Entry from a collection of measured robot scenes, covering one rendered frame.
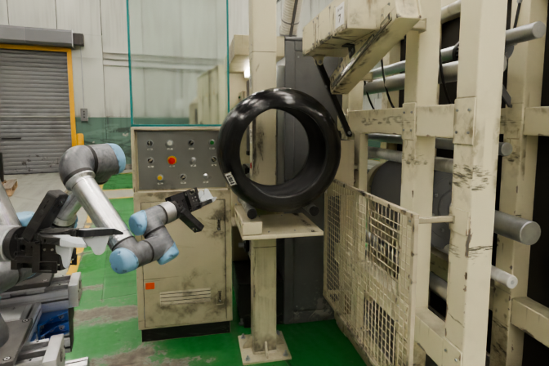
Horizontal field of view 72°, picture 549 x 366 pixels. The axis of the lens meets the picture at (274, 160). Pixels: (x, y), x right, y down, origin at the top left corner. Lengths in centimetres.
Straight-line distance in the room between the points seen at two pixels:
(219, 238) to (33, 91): 919
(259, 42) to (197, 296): 150
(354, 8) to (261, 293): 150
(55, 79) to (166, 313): 908
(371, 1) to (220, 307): 186
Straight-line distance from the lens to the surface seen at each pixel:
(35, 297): 174
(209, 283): 240
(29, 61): 1113
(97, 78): 1087
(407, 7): 148
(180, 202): 143
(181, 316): 248
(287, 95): 163
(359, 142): 208
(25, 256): 95
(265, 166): 200
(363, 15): 151
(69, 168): 136
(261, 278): 215
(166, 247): 130
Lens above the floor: 130
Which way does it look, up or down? 6 degrees down
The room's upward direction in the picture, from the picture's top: straight up
